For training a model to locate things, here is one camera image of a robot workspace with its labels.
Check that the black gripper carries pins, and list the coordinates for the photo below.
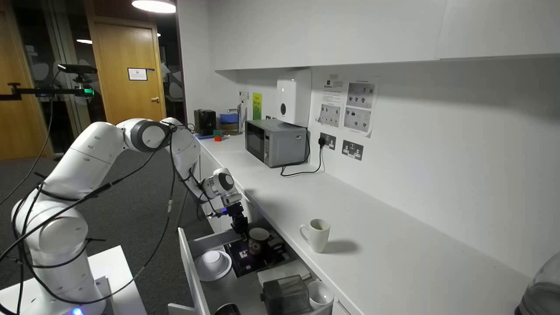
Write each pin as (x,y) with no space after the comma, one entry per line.
(241,223)

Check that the white mug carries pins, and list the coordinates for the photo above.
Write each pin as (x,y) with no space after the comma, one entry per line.
(316,234)

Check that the black mug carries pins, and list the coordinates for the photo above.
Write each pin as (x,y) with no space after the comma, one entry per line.
(258,241)

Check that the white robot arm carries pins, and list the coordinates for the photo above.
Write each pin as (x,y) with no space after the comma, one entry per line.
(50,234)

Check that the white bowl in drawer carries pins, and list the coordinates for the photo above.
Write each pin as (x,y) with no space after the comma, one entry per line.
(213,265)

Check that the open grey drawer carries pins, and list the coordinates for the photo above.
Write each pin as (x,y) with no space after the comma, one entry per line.
(276,291)

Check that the white cup in drawer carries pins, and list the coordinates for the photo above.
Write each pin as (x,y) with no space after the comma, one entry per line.
(319,295)

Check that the silver microwave oven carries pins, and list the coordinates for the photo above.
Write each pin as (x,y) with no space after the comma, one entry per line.
(276,143)

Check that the black coffee machine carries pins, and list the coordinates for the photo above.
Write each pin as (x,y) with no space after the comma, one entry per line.
(206,123)

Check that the white paper towel dispenser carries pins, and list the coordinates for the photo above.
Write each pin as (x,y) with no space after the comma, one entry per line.
(286,94)

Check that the wooden door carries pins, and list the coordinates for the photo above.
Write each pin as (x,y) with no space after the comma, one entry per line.
(127,59)

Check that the ceiling lamp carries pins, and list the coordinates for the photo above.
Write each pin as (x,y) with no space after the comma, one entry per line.
(155,6)

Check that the double wall socket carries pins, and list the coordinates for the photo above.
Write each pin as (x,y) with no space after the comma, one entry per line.
(328,141)

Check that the black camera on stand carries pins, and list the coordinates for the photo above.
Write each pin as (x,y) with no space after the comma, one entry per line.
(81,90)

